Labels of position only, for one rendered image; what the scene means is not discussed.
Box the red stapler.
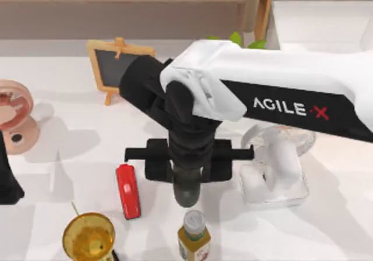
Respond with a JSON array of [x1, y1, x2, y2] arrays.
[[115, 163, 143, 221]]

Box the yellow bottle with grey cap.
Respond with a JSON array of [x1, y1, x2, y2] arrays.
[[177, 209, 212, 261]]

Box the wooden framed blackboard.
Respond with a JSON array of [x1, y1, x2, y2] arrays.
[[86, 37, 157, 107]]

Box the gold trophy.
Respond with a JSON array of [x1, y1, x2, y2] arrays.
[[62, 201, 121, 261]]

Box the pink desk fan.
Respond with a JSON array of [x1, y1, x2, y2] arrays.
[[0, 79, 41, 155]]

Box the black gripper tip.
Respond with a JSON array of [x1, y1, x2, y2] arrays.
[[0, 131, 25, 206]]

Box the green plant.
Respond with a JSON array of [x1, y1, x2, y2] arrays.
[[205, 31, 268, 50]]

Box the wooden open shelf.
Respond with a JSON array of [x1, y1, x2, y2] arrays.
[[0, 0, 263, 41]]

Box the white sink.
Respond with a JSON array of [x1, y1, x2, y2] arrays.
[[269, 0, 373, 52]]

